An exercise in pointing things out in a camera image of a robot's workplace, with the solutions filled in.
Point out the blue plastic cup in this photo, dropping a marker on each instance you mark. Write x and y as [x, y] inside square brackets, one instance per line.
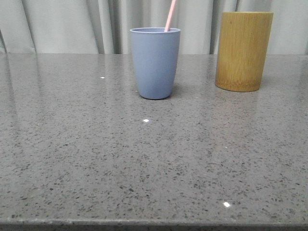
[155, 56]

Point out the bamboo wooden cup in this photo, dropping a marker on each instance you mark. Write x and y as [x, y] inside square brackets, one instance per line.
[242, 49]

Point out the white curtain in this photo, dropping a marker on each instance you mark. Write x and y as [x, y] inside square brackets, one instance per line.
[102, 26]

